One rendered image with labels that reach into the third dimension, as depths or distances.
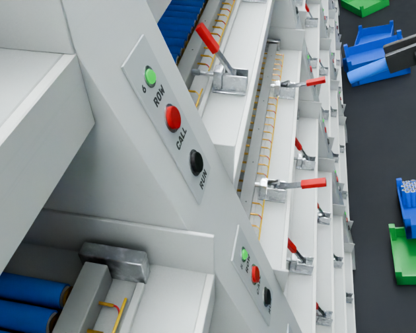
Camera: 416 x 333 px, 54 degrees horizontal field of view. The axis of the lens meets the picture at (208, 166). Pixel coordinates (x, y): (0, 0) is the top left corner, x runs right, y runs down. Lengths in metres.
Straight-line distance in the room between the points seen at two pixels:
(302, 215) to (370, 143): 1.24
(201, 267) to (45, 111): 0.18
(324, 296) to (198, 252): 0.69
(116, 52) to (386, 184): 1.67
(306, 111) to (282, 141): 0.36
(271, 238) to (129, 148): 0.37
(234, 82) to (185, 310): 0.28
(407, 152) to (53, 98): 1.86
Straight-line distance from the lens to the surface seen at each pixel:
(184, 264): 0.33
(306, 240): 0.82
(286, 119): 0.77
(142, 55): 0.27
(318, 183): 0.60
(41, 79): 0.20
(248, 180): 0.61
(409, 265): 1.61
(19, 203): 0.19
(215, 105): 0.48
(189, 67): 0.51
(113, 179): 0.27
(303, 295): 0.75
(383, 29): 2.88
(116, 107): 0.24
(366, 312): 1.53
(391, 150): 2.00
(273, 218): 0.60
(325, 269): 1.01
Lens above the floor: 1.35
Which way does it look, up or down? 38 degrees down
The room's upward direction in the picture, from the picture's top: 27 degrees counter-clockwise
